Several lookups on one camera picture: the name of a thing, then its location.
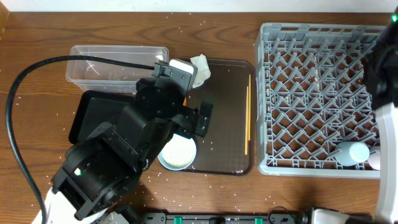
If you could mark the dark brown serving tray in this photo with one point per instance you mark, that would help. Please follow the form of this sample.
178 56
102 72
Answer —
221 151

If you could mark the light blue rice bowl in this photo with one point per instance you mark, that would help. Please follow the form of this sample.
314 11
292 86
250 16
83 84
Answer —
178 153

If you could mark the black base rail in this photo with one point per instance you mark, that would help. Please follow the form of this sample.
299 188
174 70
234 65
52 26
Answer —
277 215

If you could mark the small blue cup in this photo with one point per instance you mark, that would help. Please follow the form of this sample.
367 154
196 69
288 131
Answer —
351 153

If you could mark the grey dishwasher rack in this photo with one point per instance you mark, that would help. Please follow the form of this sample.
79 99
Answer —
311 97

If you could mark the black plastic bin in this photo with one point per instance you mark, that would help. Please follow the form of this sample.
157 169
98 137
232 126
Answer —
96 107

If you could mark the clear plastic bin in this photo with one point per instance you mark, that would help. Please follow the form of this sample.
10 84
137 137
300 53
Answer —
91 75

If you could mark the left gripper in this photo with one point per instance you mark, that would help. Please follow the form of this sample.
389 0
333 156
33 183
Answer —
193 116

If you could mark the crumpled white napkin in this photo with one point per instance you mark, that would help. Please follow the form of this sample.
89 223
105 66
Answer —
203 72

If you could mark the pink cup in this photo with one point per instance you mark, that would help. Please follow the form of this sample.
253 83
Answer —
374 160

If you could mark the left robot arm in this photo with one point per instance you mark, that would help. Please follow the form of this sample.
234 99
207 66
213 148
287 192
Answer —
107 165

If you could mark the wooden chopstick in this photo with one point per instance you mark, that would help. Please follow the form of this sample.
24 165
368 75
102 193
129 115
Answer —
246 122
249 108

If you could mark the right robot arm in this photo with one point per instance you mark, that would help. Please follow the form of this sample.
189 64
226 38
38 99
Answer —
380 78

